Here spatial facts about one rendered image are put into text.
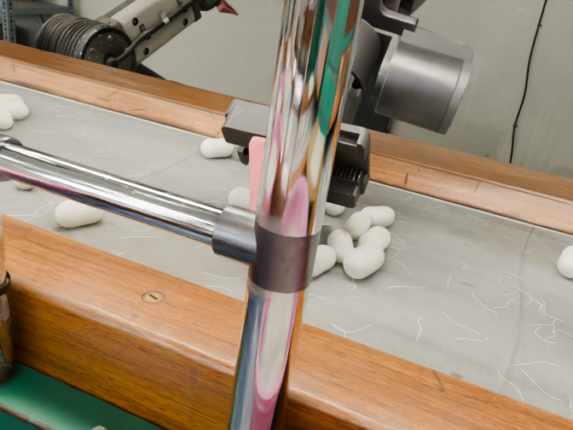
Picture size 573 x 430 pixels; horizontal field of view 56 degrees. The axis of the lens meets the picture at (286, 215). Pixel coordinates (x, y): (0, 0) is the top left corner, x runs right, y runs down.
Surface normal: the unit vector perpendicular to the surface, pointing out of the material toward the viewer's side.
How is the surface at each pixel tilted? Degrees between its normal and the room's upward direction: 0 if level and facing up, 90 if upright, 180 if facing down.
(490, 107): 89
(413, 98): 100
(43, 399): 0
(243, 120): 39
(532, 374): 0
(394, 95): 106
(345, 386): 0
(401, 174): 45
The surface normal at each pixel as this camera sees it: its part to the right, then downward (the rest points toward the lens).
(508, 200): -0.16, -0.40
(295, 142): -0.22, 0.38
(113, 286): 0.15, -0.90
